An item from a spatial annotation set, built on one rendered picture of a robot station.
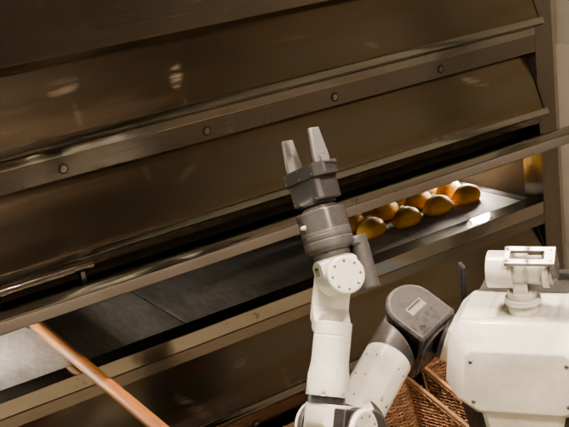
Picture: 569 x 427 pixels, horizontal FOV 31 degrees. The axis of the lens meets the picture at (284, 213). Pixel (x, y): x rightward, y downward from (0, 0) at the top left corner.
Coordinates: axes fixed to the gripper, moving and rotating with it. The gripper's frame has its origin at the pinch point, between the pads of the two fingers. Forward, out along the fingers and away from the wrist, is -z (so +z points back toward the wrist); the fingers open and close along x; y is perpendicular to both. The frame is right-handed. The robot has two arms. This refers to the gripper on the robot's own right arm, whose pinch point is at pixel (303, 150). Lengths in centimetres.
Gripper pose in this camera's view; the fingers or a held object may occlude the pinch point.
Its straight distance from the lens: 182.5
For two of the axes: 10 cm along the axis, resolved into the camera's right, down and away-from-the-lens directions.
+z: 2.6, 9.6, -0.9
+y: -8.0, 1.6, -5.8
